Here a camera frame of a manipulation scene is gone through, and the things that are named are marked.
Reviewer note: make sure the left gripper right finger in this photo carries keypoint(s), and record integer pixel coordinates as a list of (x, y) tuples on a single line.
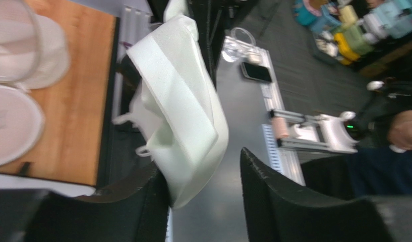
[(279, 209)]

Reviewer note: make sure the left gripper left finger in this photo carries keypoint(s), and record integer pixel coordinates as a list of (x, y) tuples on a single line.
[(133, 209)]

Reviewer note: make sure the white bra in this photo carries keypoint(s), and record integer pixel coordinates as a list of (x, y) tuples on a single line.
[(177, 107)]

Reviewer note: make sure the white mesh laundry bag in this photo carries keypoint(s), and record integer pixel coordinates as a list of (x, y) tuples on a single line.
[(33, 55)]

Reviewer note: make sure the white teleoperation device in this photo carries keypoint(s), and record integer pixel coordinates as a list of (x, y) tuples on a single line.
[(321, 133)]

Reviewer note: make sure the black smartphone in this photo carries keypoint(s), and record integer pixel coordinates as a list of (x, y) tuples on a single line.
[(255, 72)]

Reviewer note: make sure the person's hand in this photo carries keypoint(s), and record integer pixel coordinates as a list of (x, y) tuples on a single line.
[(400, 132)]

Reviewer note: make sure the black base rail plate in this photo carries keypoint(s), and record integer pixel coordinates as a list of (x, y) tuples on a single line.
[(117, 156)]

